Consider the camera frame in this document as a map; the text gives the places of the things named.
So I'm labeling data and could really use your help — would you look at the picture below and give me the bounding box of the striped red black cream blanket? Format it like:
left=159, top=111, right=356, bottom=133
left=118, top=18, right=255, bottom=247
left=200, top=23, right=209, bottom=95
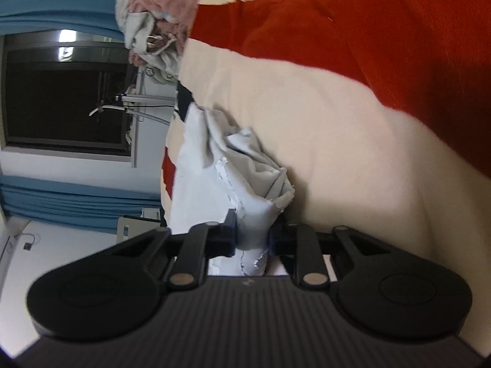
left=160, top=0, right=491, bottom=355

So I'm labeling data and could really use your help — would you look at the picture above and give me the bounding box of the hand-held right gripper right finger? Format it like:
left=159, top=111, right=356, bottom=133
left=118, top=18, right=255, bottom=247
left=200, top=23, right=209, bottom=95
left=268, top=221, right=389, bottom=291

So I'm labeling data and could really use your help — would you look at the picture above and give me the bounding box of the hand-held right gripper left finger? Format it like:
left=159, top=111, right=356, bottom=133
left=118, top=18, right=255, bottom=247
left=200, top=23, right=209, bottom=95
left=103, top=209, right=238, bottom=291

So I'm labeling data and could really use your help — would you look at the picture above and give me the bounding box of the wall socket with plug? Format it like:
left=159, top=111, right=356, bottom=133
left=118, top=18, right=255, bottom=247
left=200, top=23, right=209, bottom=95
left=20, top=233, right=40, bottom=252

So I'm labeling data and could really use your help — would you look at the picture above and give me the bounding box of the white frayed cloth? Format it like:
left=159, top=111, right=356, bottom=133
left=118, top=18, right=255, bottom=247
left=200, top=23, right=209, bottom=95
left=115, top=0, right=182, bottom=86

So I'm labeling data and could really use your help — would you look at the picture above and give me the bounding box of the metal tripod stand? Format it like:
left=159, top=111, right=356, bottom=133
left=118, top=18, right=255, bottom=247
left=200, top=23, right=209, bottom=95
left=88, top=67, right=181, bottom=169

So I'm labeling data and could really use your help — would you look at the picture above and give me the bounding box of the white box appliance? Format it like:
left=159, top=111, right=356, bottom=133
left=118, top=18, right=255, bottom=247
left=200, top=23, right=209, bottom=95
left=117, top=207, right=162, bottom=244

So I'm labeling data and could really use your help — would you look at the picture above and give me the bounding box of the white garment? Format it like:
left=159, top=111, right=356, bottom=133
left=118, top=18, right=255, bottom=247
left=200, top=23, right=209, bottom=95
left=168, top=103, right=297, bottom=277

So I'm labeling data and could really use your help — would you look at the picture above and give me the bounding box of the dark window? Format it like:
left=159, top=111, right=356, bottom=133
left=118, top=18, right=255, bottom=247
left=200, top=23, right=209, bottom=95
left=2, top=28, right=136, bottom=159

